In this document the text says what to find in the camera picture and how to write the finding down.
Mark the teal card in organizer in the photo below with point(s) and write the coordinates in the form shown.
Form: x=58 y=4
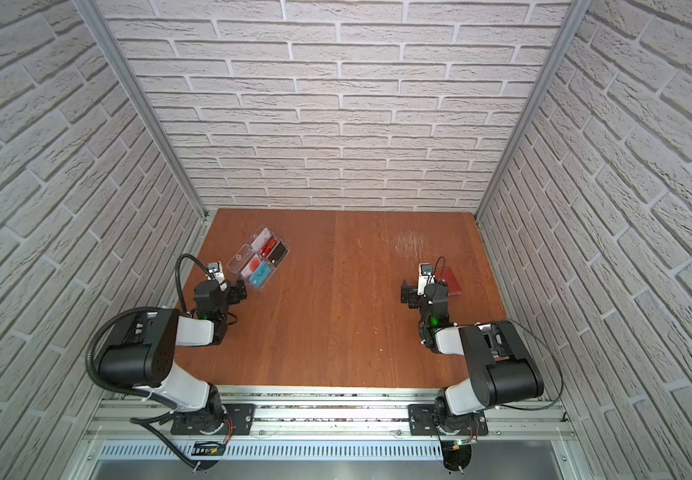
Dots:
x=260 y=276

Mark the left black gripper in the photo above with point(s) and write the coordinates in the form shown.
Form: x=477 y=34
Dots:
x=232 y=291

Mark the black cards in organizer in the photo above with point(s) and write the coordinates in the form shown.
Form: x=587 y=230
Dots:
x=278 y=254

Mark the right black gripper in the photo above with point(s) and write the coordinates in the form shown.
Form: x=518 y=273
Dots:
x=416 y=292

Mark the white red-dot card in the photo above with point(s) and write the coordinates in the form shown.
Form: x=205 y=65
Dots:
x=252 y=265

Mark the red leather card holder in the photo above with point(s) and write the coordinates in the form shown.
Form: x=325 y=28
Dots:
x=447 y=277

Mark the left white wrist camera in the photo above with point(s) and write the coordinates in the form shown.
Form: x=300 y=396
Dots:
x=215 y=271

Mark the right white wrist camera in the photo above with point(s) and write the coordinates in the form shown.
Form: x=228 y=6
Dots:
x=426 y=277

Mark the red card in organizer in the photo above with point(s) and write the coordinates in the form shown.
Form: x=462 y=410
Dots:
x=269 y=246

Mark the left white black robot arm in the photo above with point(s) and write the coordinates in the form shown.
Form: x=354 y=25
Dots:
x=134 y=354

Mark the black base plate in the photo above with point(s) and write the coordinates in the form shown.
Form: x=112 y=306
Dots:
x=204 y=422
x=428 y=420

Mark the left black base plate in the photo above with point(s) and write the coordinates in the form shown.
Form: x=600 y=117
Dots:
x=204 y=422

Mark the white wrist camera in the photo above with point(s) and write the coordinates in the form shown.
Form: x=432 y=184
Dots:
x=215 y=271
x=426 y=277

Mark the clear acrylic card organizer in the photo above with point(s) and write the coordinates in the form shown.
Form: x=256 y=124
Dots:
x=251 y=248

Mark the aluminium mounting rail frame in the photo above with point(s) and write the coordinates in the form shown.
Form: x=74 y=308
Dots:
x=328 y=423

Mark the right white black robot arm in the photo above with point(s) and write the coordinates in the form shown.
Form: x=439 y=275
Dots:
x=500 y=368

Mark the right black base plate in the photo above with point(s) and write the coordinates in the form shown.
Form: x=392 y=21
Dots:
x=428 y=420

